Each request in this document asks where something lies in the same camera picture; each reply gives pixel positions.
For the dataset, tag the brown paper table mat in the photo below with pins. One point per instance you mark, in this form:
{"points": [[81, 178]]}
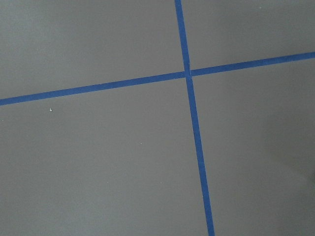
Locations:
{"points": [[157, 117]]}

